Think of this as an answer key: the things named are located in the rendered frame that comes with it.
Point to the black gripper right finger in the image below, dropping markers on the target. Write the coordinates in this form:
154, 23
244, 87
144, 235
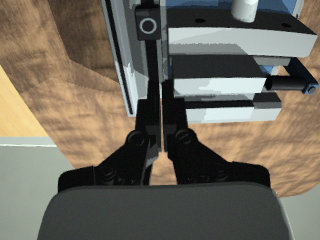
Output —
195, 162

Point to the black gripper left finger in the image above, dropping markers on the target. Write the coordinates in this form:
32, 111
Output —
132, 163

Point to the dark grey block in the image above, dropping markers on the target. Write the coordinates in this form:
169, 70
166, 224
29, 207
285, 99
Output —
217, 87

